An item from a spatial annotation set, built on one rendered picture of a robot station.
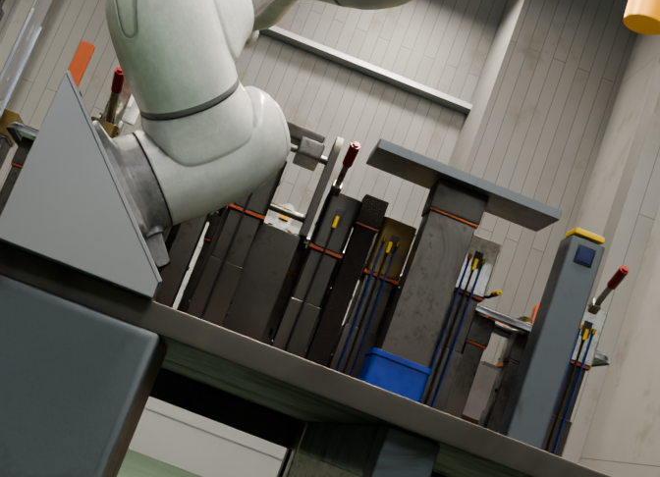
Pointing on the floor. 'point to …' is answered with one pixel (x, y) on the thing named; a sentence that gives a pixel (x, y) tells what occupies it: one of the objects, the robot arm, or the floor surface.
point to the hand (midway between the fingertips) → (127, 110)
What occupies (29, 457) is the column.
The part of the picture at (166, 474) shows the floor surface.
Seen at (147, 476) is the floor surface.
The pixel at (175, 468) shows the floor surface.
